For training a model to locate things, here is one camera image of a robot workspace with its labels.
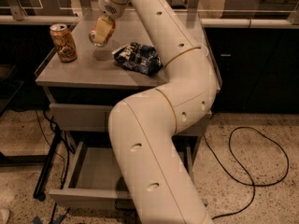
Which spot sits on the grey drawer cabinet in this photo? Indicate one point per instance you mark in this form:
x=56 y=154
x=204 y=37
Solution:
x=93 y=70

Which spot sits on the gold patterned drink can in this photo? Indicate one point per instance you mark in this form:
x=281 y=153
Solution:
x=63 y=42

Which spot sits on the grey top drawer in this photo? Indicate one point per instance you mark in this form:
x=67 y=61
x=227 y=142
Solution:
x=78 y=117

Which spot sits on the red coke can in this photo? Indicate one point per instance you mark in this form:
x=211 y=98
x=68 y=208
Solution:
x=102 y=31

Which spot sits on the white horizontal rail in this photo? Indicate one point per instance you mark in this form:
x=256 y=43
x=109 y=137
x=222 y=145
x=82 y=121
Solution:
x=248 y=23

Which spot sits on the blue chip bag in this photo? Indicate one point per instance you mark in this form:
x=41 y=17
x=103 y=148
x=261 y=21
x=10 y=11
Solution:
x=139 y=58

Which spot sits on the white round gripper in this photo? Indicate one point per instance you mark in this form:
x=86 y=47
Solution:
x=109 y=6

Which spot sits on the open grey middle drawer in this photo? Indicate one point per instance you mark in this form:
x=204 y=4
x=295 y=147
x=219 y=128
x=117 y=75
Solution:
x=99 y=181

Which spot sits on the black table leg frame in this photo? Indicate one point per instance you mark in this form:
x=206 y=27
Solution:
x=28 y=160

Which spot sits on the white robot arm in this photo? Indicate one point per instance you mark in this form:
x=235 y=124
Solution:
x=191 y=87

